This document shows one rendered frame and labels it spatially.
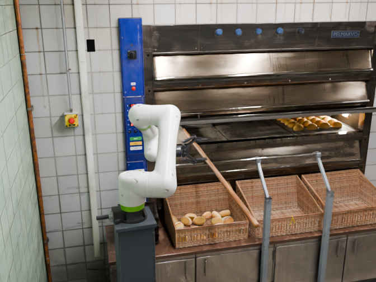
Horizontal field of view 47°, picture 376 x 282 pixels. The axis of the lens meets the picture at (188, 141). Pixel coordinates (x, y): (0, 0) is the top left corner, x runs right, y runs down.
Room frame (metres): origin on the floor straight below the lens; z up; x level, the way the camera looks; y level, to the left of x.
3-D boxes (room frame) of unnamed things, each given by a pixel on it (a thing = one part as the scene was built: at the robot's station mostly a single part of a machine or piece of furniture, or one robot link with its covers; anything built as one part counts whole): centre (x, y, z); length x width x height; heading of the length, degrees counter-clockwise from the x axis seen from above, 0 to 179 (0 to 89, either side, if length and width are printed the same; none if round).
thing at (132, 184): (2.02, 0.27, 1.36); 0.16 x 0.13 x 0.19; 86
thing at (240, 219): (3.00, -0.12, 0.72); 0.56 x 0.49 x 0.28; 104
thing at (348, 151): (3.38, -0.62, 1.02); 1.79 x 0.11 x 0.19; 103
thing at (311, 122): (3.94, -1.09, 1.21); 0.61 x 0.48 x 0.06; 13
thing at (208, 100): (3.38, -0.62, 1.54); 1.79 x 0.11 x 0.19; 103
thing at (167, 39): (3.41, -0.62, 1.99); 1.80 x 0.08 x 0.21; 103
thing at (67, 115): (3.01, 0.83, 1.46); 0.10 x 0.07 x 0.10; 103
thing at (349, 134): (3.41, -0.62, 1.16); 1.80 x 0.06 x 0.04; 103
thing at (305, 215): (3.13, -0.71, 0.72); 0.56 x 0.49 x 0.28; 103
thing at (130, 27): (4.06, 0.61, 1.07); 1.93 x 0.16 x 2.15; 13
